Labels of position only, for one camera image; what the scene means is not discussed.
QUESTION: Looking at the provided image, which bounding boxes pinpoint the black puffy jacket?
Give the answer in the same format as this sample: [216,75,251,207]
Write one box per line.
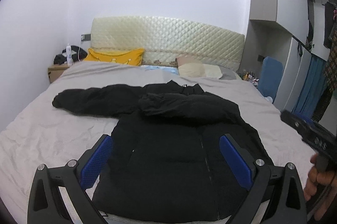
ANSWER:
[52,81,272,223]

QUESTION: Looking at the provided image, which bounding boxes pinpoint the person's right hand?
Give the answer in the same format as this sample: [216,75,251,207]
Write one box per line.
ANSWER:
[303,152,337,221]

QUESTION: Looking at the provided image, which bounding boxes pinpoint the blue curtain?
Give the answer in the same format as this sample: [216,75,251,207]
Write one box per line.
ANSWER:
[292,55,327,118]

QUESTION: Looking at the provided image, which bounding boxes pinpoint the brown patterned scarf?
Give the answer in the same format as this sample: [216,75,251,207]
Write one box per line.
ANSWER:
[311,1,337,122]

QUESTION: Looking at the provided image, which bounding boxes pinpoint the blue padded board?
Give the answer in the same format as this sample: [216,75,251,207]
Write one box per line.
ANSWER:
[257,56,283,103]

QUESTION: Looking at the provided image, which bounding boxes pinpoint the clutter of small items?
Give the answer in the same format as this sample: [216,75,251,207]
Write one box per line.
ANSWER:
[241,69,259,88]

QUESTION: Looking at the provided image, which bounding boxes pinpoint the grey pillow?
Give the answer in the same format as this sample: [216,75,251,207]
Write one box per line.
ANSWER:
[219,66,241,80]

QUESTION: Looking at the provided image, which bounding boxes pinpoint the wooden nightstand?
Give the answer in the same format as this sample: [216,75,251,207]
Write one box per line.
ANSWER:
[47,64,68,84]

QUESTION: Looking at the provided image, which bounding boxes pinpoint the grey white wardrobe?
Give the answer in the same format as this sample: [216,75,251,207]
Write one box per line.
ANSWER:
[239,0,336,111]

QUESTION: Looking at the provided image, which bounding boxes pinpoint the beige pillow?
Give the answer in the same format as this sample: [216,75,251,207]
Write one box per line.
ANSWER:
[176,57,223,79]

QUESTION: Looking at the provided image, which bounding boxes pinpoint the white spray bottle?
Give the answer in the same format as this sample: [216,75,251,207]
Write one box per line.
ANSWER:
[66,44,72,67]

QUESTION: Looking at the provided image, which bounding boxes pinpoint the black bag on nightstand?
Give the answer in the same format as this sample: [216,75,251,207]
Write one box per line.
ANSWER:
[54,45,87,65]

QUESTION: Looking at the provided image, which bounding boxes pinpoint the light blue pillow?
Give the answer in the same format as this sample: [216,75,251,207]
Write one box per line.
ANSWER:
[141,65,179,75]

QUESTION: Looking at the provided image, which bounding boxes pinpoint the yellow pillow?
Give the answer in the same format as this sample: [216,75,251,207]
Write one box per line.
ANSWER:
[84,48,144,66]

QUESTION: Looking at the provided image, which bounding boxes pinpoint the cream quilted headboard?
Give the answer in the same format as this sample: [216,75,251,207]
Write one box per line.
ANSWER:
[91,16,245,71]

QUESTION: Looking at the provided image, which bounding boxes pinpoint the wall socket right of bed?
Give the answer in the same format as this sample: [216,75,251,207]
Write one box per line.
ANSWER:
[257,55,265,62]

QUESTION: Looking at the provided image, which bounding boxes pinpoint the wall socket of bed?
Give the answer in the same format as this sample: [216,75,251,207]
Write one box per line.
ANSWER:
[257,55,265,62]
[81,33,91,42]

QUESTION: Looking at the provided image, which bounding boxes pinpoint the wall socket left of bed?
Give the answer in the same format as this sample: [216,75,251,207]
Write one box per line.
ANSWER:
[81,33,91,42]

